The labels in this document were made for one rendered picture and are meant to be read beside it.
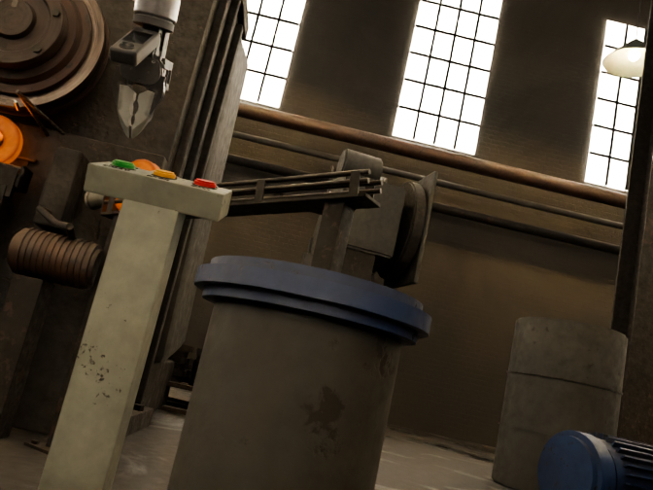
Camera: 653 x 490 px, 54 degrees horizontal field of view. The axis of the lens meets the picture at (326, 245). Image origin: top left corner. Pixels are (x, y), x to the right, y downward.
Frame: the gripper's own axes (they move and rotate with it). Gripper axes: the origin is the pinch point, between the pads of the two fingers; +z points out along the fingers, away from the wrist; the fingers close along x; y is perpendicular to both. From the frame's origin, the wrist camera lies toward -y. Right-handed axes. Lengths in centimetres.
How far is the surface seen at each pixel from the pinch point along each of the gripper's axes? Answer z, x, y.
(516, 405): 101, -162, 200
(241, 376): 23, -31, -47
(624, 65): -168, -342, 619
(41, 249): 37, 30, 46
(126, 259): 20.9, -5.9, -9.0
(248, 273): 11, -29, -45
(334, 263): 18.2, -42.2, 16.5
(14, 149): 16, 53, 74
